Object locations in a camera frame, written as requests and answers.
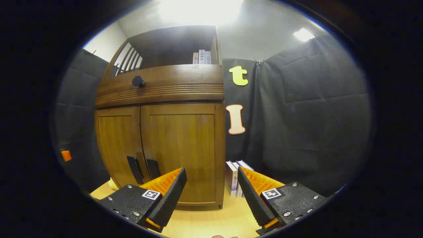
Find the book with purple spine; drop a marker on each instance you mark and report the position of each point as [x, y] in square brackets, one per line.
[231, 178]

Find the small pink spine book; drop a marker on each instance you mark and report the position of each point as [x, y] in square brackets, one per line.
[195, 58]

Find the wooden double-door shoe cabinet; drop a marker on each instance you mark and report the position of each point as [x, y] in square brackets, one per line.
[165, 43]

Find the black backdrop cloth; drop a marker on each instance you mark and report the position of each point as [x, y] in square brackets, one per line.
[314, 115]

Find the small ceiling light panel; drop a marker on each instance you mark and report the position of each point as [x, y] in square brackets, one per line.
[304, 34]

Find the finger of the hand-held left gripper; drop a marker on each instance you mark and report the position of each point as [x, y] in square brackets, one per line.
[66, 155]

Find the large ceiling light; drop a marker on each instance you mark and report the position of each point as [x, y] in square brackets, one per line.
[200, 10]

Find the book with white spine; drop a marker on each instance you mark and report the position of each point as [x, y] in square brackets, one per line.
[238, 190]

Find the metal cloth clip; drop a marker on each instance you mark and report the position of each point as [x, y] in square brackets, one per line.
[258, 61]

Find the wooden cabinet door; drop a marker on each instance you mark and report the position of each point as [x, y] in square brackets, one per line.
[115, 138]
[185, 138]

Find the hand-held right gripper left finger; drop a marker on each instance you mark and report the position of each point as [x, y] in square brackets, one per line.
[172, 195]

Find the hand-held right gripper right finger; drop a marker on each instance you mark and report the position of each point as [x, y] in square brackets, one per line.
[252, 198]

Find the small grey spine book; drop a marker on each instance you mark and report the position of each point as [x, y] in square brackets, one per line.
[208, 58]

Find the black round drawer knob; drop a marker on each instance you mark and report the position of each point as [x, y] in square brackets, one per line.
[138, 81]

